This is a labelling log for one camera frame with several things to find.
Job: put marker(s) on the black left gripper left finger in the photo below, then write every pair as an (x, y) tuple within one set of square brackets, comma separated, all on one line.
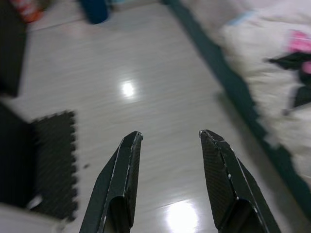
[(116, 189)]

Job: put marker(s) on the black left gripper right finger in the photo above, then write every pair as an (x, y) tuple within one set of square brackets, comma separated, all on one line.
[(230, 189)]

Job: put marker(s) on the black foam floor mat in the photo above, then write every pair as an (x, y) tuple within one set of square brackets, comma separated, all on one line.
[(56, 157)]

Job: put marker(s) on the black desk side panel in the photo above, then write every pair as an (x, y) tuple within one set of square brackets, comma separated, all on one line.
[(9, 48)]

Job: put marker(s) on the blue plastic bucket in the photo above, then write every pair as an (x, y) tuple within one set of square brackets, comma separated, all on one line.
[(94, 12)]

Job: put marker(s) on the orange printed bag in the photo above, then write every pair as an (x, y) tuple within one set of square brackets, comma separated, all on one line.
[(29, 11)]

